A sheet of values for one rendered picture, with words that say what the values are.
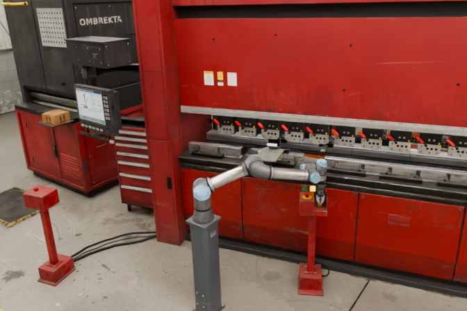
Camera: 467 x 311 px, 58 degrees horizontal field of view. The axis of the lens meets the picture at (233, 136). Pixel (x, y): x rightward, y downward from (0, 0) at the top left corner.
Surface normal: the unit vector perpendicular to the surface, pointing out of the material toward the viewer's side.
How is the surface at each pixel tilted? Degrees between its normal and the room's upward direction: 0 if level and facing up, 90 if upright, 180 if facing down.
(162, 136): 90
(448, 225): 90
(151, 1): 90
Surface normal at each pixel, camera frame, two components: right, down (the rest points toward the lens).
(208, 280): 0.15, 0.32
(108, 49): 0.79, 0.18
